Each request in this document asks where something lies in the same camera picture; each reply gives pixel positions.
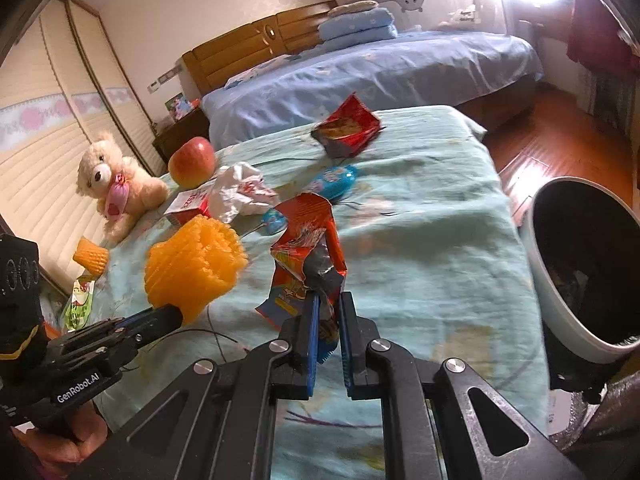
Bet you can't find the blue white printed cloth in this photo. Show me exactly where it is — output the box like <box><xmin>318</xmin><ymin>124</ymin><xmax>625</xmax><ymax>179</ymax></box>
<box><xmin>223</xmin><ymin>55</ymin><xmax>301</xmax><ymax>90</ymax></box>

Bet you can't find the small orange foam fruit net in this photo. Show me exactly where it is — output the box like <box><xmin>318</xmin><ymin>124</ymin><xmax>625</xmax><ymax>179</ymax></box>
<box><xmin>73</xmin><ymin>238</ymin><xmax>109</xmax><ymax>277</ymax></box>

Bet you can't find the folded blue quilt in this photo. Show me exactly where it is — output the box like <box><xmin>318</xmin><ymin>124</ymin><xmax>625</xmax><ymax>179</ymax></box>
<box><xmin>318</xmin><ymin>7</ymin><xmax>399</xmax><ymax>51</ymax></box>

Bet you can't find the orange red snack wrapper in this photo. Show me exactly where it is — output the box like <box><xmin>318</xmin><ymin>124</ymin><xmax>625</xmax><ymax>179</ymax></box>
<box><xmin>255</xmin><ymin>192</ymin><xmax>348</xmax><ymax>366</ymax></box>

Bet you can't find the large orange foam fruit net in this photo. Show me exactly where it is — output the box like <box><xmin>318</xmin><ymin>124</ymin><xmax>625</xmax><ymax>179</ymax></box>
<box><xmin>144</xmin><ymin>214</ymin><xmax>249</xmax><ymax>326</ymax></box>

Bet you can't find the small blue round packet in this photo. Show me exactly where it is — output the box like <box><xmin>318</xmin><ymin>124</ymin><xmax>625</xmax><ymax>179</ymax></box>
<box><xmin>261</xmin><ymin>208</ymin><xmax>288</xmax><ymax>235</ymax></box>

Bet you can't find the grey dotted curtain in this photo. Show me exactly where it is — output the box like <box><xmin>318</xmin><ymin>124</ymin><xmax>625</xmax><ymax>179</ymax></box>
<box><xmin>582</xmin><ymin>65</ymin><xmax>632</xmax><ymax>126</ymax></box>

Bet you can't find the dark wooden nightstand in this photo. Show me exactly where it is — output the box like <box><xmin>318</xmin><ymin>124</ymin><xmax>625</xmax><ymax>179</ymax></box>
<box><xmin>152</xmin><ymin>107</ymin><xmax>211</xmax><ymax>163</ymax></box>

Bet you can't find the crumpled white plastic bag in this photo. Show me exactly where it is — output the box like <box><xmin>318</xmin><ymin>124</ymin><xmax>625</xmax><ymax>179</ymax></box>
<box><xmin>207</xmin><ymin>161</ymin><xmax>279</xmax><ymax>224</ymax></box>

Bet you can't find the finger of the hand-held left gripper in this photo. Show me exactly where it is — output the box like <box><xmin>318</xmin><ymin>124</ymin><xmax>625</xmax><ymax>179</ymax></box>
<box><xmin>112</xmin><ymin>304</ymin><xmax>184</xmax><ymax>336</ymax></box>
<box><xmin>107</xmin><ymin>329</ymin><xmax>172</xmax><ymax>359</ymax></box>

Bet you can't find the hanging dark red coat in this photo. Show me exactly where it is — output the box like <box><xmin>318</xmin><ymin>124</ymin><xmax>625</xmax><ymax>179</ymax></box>
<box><xmin>570</xmin><ymin>0</ymin><xmax>640</xmax><ymax>91</ymax></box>

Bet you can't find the wall switch panel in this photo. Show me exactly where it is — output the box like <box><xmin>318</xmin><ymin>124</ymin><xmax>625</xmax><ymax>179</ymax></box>
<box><xmin>147</xmin><ymin>62</ymin><xmax>183</xmax><ymax>93</ymax></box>

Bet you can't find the beige teddy bear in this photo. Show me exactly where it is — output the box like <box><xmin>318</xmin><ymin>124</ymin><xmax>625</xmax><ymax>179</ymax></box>
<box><xmin>76</xmin><ymin>131</ymin><xmax>170</xmax><ymax>246</ymax></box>

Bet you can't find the round white trash bin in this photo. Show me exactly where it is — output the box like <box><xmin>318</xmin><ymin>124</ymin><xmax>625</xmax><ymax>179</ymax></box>
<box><xmin>520</xmin><ymin>176</ymin><xmax>640</xmax><ymax>401</ymax></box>

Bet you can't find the small photo frame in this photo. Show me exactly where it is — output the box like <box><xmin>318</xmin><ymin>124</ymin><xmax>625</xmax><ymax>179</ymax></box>
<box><xmin>165</xmin><ymin>92</ymin><xmax>193</xmax><ymax>121</ymax></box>

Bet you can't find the red snack bag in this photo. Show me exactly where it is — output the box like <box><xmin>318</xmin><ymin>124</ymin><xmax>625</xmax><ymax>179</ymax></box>
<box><xmin>310</xmin><ymin>93</ymin><xmax>383</xmax><ymax>160</ymax></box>

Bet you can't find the bed with blue sheet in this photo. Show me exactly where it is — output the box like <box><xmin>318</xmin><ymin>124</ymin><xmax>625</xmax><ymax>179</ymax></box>
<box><xmin>201</xmin><ymin>30</ymin><xmax>545</xmax><ymax>148</ymax></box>

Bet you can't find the cream sliding door wardrobe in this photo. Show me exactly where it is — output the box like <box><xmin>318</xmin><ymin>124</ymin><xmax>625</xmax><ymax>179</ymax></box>
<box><xmin>0</xmin><ymin>0</ymin><xmax>166</xmax><ymax>291</ymax></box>

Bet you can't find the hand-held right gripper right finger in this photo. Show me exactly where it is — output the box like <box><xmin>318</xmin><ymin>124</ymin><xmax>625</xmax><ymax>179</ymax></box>
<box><xmin>337</xmin><ymin>292</ymin><xmax>586</xmax><ymax>480</ymax></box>

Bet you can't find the green white snack packet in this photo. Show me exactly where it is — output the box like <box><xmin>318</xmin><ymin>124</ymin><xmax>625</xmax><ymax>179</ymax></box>
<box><xmin>61</xmin><ymin>275</ymin><xmax>96</xmax><ymax>332</ymax></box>

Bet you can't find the person's left hand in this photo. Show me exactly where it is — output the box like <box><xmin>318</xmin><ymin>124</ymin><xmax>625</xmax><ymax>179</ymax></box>
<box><xmin>15</xmin><ymin>401</ymin><xmax>109</xmax><ymax>480</ymax></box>

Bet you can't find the wooden headboard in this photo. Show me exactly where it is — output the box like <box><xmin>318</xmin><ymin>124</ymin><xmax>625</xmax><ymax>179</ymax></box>
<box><xmin>181</xmin><ymin>0</ymin><xmax>338</xmax><ymax>98</ymax></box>

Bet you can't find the red white small carton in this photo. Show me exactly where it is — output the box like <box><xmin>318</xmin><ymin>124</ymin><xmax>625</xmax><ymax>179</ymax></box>
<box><xmin>164</xmin><ymin>186</ymin><xmax>213</xmax><ymax>226</ymax></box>

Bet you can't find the large blue round packet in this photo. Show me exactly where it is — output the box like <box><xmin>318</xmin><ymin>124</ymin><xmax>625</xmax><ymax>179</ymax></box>
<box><xmin>309</xmin><ymin>164</ymin><xmax>359</xmax><ymax>202</ymax></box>

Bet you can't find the red apple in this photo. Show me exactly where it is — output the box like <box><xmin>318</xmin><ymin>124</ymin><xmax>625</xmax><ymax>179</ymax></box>
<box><xmin>168</xmin><ymin>136</ymin><xmax>217</xmax><ymax>188</ymax></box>

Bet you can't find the small patterned pillow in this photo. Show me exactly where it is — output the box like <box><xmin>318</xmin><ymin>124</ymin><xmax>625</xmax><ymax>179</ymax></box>
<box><xmin>327</xmin><ymin>0</ymin><xmax>378</xmax><ymax>17</ymax></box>

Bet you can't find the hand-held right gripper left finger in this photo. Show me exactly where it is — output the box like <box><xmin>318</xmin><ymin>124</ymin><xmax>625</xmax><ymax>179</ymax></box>
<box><xmin>67</xmin><ymin>292</ymin><xmax>323</xmax><ymax>480</ymax></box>

